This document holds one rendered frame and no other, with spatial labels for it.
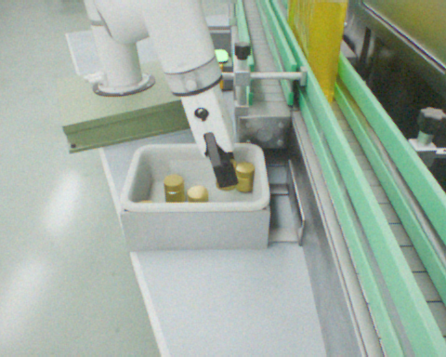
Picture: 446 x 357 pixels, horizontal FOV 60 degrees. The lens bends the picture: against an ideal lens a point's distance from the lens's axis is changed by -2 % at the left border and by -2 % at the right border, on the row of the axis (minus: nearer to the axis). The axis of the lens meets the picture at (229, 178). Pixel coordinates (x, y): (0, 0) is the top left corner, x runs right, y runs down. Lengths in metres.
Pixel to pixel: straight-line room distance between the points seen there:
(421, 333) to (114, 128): 0.73
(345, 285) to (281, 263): 0.19
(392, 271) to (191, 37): 0.34
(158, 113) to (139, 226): 0.36
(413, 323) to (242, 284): 0.30
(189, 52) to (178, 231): 0.26
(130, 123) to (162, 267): 0.39
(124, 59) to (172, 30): 0.48
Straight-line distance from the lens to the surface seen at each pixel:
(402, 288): 0.34
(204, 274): 0.60
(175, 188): 0.65
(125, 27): 0.57
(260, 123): 0.71
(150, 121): 0.90
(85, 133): 0.89
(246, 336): 0.54
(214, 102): 0.53
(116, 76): 0.98
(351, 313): 0.42
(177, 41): 0.50
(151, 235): 0.61
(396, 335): 0.38
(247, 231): 0.60
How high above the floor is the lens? 1.21
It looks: 37 degrees down
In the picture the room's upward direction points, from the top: straight up
